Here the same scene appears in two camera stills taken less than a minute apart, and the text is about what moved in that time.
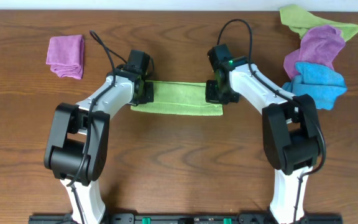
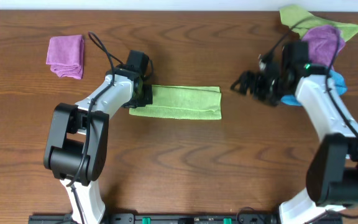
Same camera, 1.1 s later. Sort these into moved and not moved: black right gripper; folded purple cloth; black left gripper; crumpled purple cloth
Moved: black right gripper
Not moved: folded purple cloth; crumpled purple cloth; black left gripper
